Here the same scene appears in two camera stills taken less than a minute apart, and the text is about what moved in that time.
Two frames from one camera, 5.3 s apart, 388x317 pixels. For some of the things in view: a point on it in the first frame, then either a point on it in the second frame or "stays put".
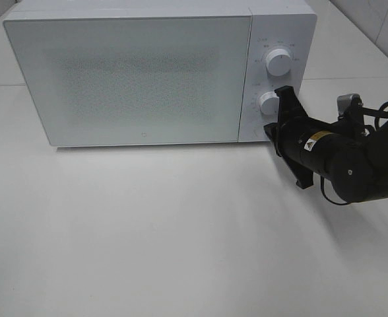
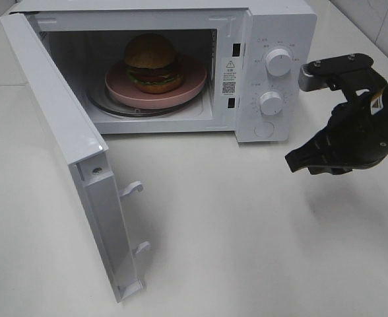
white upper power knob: (278, 62) stays put
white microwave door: (134, 80) -> (101, 205)
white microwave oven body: (125, 72) stays put
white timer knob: (269, 103) stays put
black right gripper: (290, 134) -> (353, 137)
